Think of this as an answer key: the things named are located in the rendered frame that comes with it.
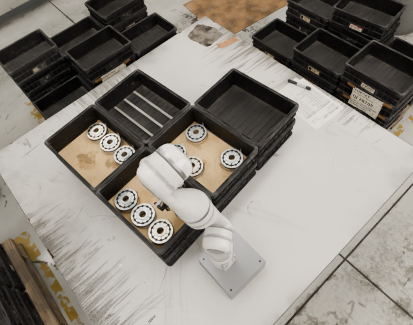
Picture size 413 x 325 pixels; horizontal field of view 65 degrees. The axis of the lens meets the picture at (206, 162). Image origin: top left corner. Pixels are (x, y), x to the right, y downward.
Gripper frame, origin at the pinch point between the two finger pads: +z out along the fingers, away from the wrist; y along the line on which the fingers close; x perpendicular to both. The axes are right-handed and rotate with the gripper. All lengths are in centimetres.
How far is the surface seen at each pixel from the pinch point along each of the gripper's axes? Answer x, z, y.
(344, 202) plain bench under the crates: -44, 22, 59
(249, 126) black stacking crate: 10, 10, 53
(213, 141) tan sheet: 16.0, 9.9, 34.9
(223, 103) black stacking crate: 29, 10, 54
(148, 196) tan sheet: 14.6, 10.2, -4.7
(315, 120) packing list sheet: -5, 22, 87
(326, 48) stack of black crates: 42, 54, 167
